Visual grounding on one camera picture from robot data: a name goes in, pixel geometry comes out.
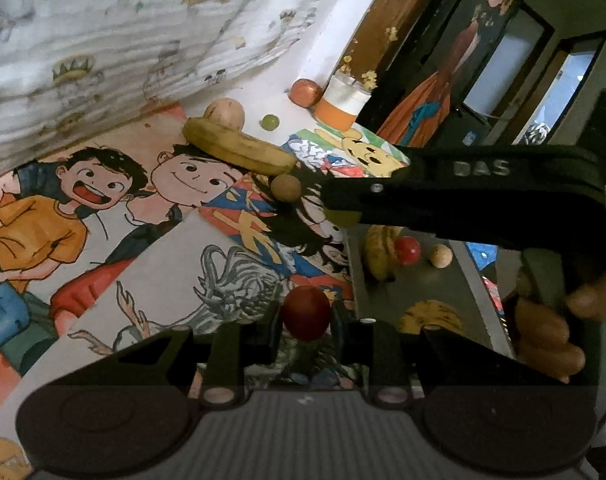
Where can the small brown kiwi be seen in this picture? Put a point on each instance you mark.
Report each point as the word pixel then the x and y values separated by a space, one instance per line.
pixel 286 188

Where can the painting of orange dress woman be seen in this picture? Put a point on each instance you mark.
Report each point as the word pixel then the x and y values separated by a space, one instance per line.
pixel 434 83

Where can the yellow banana with sticker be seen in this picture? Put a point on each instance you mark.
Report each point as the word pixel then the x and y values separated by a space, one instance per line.
pixel 237 148

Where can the bare right hand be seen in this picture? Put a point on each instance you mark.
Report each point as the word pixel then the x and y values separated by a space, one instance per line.
pixel 545 336

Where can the brown wooden door frame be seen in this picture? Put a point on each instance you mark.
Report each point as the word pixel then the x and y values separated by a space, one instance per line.
pixel 379 36

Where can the small green lime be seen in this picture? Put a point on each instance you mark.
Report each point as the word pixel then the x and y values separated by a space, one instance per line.
pixel 270 122

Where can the red apple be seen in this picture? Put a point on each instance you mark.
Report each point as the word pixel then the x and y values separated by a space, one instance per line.
pixel 306 313
pixel 305 93

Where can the orange white flower jar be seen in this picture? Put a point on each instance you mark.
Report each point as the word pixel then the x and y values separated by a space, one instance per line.
pixel 341 103

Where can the metal tray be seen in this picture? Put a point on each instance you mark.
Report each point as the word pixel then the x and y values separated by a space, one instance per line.
pixel 460 286

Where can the yellow dried flowers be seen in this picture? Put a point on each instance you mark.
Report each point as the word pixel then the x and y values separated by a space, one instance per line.
pixel 367 79

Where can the small beige round fruit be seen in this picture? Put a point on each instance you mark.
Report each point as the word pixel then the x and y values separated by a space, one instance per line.
pixel 441 256

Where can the white cartoon print cloth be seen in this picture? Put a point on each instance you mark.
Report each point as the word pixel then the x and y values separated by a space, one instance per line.
pixel 70 69

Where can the small red tomato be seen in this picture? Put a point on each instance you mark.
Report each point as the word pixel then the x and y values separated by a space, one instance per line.
pixel 407 250

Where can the beige round melon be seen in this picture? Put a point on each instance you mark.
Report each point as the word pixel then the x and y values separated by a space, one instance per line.
pixel 226 112

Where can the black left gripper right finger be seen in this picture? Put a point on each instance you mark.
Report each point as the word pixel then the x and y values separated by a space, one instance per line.
pixel 394 360

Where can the colourful cartoon table mat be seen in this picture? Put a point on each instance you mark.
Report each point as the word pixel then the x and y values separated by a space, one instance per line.
pixel 199 245

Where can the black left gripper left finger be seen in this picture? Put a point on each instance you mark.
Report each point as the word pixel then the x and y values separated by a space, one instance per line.
pixel 225 353

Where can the spotted banana in tray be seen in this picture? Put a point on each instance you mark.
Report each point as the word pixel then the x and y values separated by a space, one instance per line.
pixel 380 250

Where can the red apple by jar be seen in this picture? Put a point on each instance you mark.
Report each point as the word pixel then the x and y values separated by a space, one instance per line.
pixel 305 93

